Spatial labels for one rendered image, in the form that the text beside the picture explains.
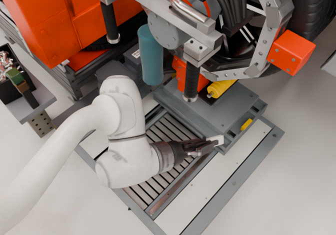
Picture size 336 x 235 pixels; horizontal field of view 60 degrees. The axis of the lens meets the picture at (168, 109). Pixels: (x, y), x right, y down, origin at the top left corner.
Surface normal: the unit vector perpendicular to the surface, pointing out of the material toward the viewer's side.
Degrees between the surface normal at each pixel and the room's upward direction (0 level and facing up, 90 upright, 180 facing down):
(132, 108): 50
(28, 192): 41
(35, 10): 90
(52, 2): 90
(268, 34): 90
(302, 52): 0
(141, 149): 46
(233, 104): 0
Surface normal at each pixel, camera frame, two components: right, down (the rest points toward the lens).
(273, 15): -0.69, 0.60
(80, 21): 0.72, 0.58
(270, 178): 0.00, -0.55
